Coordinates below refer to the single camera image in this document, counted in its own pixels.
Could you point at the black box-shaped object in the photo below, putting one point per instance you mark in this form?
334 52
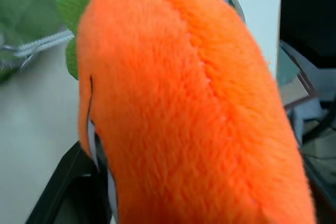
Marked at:
308 14

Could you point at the orange plush carrot charm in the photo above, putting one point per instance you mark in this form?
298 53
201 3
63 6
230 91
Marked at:
183 108

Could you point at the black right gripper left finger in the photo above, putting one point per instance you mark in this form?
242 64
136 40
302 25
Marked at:
71 190

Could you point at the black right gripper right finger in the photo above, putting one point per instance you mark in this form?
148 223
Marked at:
324 195

